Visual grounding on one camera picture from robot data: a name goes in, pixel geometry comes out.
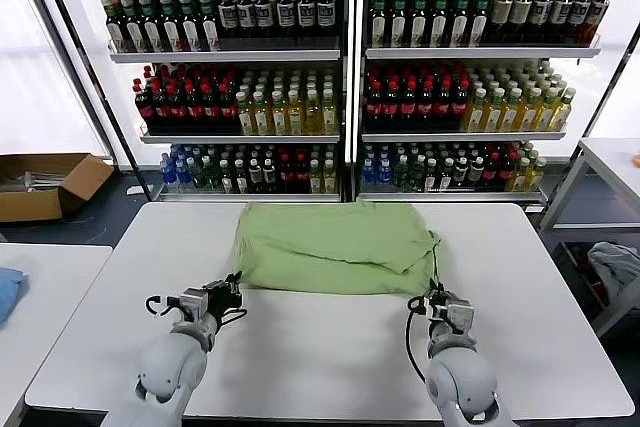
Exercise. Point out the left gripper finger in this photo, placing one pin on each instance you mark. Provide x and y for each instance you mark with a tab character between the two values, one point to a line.
215	287
236	284

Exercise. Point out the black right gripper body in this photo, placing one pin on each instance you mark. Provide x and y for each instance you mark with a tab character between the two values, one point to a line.
437	307

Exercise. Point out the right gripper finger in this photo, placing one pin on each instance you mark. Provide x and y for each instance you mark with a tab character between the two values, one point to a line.
441	291
431	292

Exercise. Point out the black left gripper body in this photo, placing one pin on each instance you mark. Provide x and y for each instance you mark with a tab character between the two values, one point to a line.
222	299

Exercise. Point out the green polo shirt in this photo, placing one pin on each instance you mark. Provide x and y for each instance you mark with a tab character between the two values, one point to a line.
335	247

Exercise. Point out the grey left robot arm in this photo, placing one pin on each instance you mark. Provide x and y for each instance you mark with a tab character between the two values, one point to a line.
170	367

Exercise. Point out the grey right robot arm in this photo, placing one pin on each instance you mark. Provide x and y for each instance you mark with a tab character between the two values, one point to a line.
462	377

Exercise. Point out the small bottle green label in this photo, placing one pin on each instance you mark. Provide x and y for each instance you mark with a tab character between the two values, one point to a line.
241	178
446	176
226	178
431	176

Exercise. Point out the small dark bottle beige label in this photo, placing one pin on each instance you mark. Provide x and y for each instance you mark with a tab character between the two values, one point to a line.
270	176
476	173
461	173
256	176

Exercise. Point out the blue water bottle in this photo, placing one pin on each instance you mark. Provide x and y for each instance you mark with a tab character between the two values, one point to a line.
182	173
167	173
368	173
384	173

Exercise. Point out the small cola bottle red cap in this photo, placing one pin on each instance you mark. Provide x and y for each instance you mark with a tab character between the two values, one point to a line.
506	171
492	171
286	176
301	176

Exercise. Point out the small white floor object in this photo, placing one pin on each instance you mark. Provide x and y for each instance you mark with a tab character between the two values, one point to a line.
135	190

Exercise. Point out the small yellow tea bottle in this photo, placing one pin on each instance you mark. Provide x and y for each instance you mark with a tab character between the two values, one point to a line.
315	178
535	176
329	178
520	176

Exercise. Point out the red item under table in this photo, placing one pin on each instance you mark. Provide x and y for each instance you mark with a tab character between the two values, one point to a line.
592	274

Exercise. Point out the yellow tea bottle green label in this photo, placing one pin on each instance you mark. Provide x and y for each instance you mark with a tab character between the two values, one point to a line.
278	116
495	113
312	116
548	113
245	116
295	116
261	116
329	116
513	113
531	113
565	113
478	113

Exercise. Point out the grey cloth pile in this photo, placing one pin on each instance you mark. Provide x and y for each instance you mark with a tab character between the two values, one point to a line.
617	262

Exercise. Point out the brown cardboard box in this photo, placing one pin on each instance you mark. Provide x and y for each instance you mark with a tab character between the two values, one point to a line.
30	206

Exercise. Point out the blue cloth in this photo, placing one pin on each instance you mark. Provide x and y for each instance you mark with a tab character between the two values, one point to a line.
10	292

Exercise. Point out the clear plastic pieces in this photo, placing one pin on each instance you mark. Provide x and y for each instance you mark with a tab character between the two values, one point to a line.
35	181

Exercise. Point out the white metal shelf rack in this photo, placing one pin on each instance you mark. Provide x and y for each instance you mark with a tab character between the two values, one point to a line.
480	53
225	57

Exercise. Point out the orange object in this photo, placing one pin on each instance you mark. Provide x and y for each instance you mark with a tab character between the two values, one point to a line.
636	160

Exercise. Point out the black slanted pole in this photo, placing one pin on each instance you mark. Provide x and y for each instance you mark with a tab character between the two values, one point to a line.
607	96
90	77

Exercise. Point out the dark drink bottle green cap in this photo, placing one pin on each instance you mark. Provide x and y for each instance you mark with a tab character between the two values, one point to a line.
115	31
461	21
208	31
132	31
440	21
188	31
399	21
480	21
419	21
378	21
168	31
149	31

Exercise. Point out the dark bottle blue white label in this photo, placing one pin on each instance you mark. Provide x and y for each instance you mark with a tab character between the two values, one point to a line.
264	16
561	13
599	13
246	16
227	16
580	13
325	16
541	13
306	16
286	16

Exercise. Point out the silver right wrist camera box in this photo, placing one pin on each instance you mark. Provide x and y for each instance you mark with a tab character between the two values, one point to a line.
459	314

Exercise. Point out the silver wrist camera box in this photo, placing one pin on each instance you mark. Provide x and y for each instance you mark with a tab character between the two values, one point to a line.
459	314
194	303

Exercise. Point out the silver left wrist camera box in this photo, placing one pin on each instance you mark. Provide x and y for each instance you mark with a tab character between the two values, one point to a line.
194	303

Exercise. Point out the white frame side table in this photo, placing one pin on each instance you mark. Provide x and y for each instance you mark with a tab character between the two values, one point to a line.
600	156

